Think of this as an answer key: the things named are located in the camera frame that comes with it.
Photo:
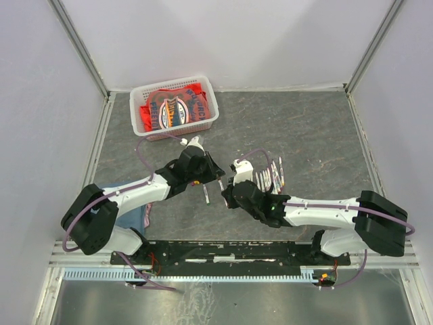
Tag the small circuit board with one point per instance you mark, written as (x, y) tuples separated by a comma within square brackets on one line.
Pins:
[(327, 279)]

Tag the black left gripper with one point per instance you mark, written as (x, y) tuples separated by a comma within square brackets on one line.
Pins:
[(214, 171)]

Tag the red cap marker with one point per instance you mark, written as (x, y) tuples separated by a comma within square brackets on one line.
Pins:
[(276, 177)]

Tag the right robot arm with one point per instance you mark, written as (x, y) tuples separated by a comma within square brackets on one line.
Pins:
[(367, 222)]

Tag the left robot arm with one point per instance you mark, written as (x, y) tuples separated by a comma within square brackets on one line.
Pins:
[(90, 222)]

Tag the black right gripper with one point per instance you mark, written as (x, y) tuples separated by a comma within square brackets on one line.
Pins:
[(230, 202)]

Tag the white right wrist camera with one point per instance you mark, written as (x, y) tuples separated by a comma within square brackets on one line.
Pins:
[(243, 170)]

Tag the white plastic basket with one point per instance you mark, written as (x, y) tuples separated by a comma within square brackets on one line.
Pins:
[(139, 95)]

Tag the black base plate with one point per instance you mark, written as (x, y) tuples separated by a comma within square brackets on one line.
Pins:
[(174, 252)]

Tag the orange printed shirt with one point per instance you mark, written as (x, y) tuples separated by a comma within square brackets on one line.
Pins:
[(168, 108)]

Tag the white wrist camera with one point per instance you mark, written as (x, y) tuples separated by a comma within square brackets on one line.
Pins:
[(243, 170), (193, 144)]

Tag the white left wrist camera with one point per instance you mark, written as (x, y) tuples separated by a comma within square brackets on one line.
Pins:
[(193, 144)]

